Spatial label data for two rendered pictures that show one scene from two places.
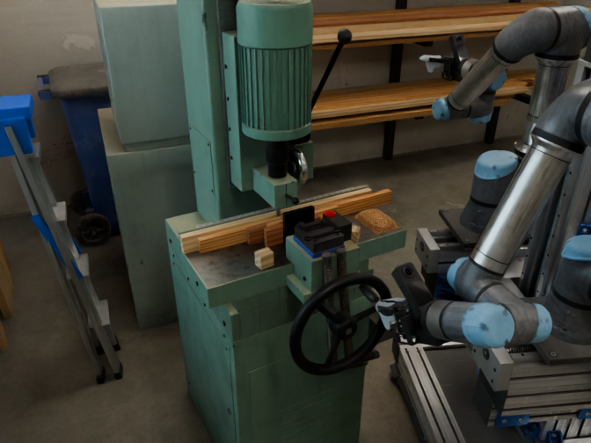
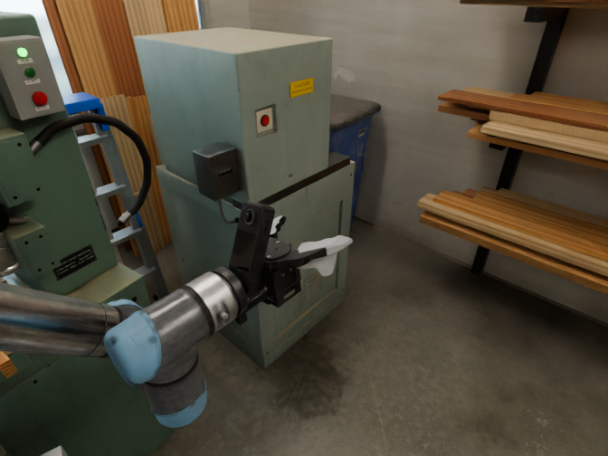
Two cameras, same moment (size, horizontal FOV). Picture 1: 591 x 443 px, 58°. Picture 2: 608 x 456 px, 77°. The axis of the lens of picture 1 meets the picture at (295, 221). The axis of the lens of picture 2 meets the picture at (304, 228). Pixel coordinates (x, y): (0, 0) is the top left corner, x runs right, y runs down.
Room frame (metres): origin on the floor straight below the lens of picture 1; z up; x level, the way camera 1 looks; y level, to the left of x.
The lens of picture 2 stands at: (1.80, -1.01, 1.58)
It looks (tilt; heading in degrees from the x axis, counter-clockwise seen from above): 33 degrees down; 63
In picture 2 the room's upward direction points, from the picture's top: straight up
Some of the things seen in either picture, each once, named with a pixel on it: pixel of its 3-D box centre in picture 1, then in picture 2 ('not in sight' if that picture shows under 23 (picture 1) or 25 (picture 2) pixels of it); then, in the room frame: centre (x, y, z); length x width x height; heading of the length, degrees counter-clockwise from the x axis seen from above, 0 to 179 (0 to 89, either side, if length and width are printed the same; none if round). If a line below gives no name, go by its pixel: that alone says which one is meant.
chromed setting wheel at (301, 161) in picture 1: (295, 167); (0, 253); (1.47, 0.00, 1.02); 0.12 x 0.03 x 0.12; 29
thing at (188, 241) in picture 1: (283, 218); not in sight; (1.33, 0.03, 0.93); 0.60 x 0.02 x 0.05; 119
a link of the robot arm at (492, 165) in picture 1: (495, 175); not in sight; (1.49, -0.61, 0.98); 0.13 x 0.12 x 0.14; 110
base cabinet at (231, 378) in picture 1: (265, 351); (62, 393); (1.41, 0.11, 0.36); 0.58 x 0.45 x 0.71; 29
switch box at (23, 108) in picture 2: not in sight; (24, 77); (1.65, 0.08, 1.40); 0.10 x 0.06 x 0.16; 29
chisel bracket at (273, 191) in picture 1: (274, 187); not in sight; (1.32, 0.06, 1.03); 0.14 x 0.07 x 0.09; 29
